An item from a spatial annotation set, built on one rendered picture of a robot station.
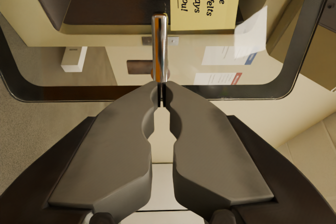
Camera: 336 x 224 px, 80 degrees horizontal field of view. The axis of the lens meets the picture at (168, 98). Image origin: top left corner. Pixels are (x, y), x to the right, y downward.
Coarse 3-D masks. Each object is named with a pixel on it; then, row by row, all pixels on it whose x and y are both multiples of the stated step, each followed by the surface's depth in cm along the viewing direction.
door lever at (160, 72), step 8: (152, 16) 19; (160, 16) 18; (152, 24) 19; (160, 24) 19; (152, 32) 19; (160, 32) 19; (152, 40) 20; (160, 40) 20; (152, 48) 20; (160, 48) 20; (152, 56) 21; (160, 56) 20; (152, 64) 21; (160, 64) 21; (152, 72) 26; (160, 72) 21; (168, 72) 27; (160, 80) 22
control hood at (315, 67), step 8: (320, 32) 31; (328, 32) 30; (312, 40) 32; (320, 40) 32; (328, 40) 31; (312, 48) 33; (320, 48) 32; (328, 48) 31; (312, 56) 34; (320, 56) 33; (328, 56) 32; (304, 64) 36; (312, 64) 35; (320, 64) 34; (328, 64) 33; (304, 72) 37; (312, 72) 36; (320, 72) 35; (328, 72) 34; (312, 80) 37; (320, 80) 36; (328, 80) 35; (328, 88) 35
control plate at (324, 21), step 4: (328, 0) 28; (332, 0) 27; (324, 8) 29; (328, 8) 28; (332, 8) 28; (324, 12) 29; (328, 12) 29; (332, 12) 28; (324, 16) 29; (328, 16) 29; (332, 16) 28; (320, 20) 30; (324, 20) 29; (328, 20) 29; (332, 20) 29; (320, 24) 30; (324, 24) 30; (328, 24) 29; (332, 24) 29; (328, 28) 30; (332, 28) 29
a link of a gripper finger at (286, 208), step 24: (240, 120) 9; (264, 144) 7; (264, 168) 6; (288, 168) 6; (288, 192) 6; (312, 192) 6; (240, 216) 5; (264, 216) 5; (288, 216) 5; (312, 216) 5
